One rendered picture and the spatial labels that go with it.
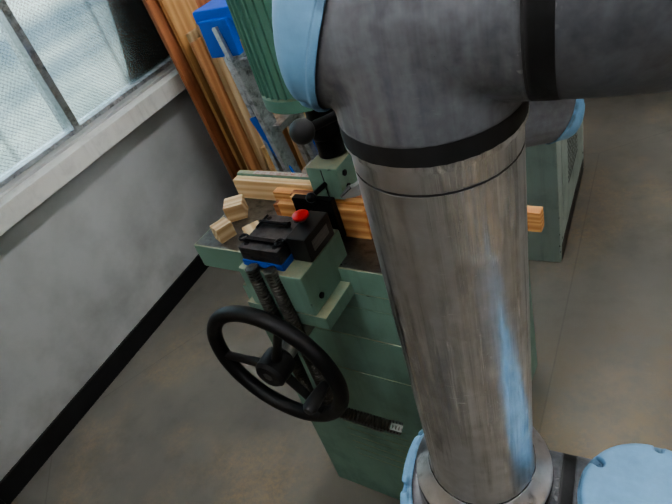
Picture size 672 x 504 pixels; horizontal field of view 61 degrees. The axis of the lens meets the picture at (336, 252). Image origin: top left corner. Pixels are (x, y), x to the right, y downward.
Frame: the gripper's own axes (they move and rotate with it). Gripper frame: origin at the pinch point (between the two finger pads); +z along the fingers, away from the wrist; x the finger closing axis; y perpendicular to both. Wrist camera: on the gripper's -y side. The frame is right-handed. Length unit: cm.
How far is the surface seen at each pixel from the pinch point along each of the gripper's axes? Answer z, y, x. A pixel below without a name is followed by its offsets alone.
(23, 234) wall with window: 100, -109, 40
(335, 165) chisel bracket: -1.8, -16.6, 7.7
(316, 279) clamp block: 5.8, -2.3, 22.5
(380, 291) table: -5.0, -3.1, 27.8
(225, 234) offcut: 22.2, -28.0, 21.6
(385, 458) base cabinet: -3, -23, 88
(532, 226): -31.3, 0.9, 19.0
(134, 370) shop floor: 84, -117, 109
